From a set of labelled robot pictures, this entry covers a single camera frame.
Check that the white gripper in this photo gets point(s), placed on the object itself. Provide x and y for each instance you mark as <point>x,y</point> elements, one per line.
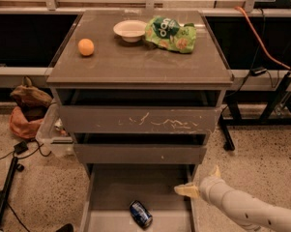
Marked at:
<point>209,186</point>

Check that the blue pepsi can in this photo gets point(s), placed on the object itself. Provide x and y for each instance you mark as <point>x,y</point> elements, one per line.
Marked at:
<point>140,214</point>

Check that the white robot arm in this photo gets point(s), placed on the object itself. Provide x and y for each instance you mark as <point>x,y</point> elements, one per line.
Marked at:
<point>247,211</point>

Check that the grey bottom drawer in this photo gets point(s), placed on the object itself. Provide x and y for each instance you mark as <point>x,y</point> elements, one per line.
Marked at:
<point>113,187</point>

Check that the grey drawer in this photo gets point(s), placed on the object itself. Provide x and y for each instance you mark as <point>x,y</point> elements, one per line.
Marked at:
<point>113,187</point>
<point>152,120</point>
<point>138,154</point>

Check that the grey drawer cabinet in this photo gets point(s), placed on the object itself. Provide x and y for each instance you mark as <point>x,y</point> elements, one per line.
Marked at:
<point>120,74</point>

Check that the grey top drawer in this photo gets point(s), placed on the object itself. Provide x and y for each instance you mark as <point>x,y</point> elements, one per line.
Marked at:
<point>152,120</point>

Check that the grey middle drawer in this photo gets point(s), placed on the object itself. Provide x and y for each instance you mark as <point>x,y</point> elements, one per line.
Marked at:
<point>138,154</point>

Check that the green chip bag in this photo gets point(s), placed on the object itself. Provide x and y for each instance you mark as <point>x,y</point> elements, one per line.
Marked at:
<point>167,33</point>

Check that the clear plastic bin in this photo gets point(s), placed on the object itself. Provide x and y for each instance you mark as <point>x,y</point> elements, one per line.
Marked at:
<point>52,135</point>

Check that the white bowl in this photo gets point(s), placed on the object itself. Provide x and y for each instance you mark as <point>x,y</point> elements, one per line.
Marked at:
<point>131,31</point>

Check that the orange fruit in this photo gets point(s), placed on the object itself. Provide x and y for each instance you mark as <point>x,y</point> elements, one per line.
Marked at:
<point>86,47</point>

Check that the black power adapter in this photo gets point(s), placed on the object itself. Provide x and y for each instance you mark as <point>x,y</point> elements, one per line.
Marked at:
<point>20,147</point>

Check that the brown and orange cloth bag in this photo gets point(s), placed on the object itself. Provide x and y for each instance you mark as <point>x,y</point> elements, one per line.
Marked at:
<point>31,105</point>

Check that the black floor stand left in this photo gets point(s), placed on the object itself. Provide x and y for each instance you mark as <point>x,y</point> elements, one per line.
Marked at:
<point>4,193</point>

